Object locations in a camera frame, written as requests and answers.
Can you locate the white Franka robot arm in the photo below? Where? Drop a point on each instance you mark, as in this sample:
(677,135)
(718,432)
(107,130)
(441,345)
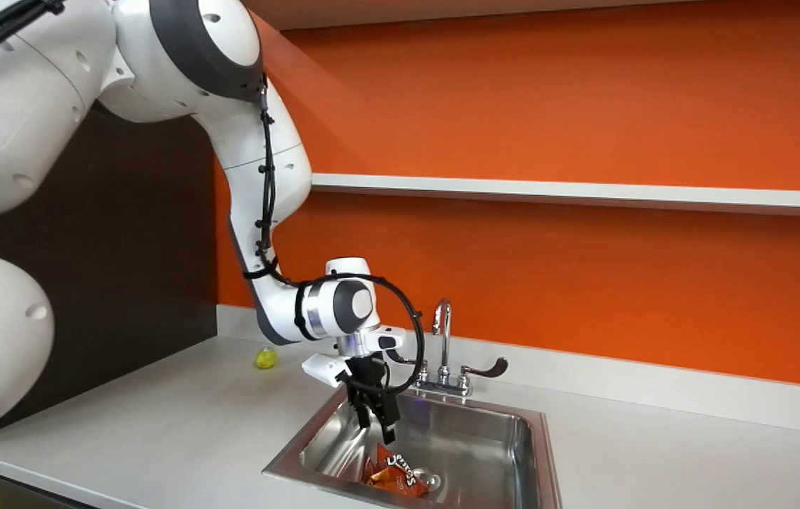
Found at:
(246,142)

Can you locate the small green ball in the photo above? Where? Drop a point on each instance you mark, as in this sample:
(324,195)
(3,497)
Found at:
(267,360)

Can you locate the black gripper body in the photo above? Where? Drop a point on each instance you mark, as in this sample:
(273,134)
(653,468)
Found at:
(366,383)

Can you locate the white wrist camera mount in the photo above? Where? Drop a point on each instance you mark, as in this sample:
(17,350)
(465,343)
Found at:
(324,369)

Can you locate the white wall shelf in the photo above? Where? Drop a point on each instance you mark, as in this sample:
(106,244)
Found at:
(606,192)

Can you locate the orange snack packet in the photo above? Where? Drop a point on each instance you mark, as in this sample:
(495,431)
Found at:
(397,476)

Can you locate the white counter backsplash strip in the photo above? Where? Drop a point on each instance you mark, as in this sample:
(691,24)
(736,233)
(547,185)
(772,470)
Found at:
(661,376)

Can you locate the stainless steel sink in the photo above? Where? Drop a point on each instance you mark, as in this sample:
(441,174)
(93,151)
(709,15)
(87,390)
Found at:
(483,453)

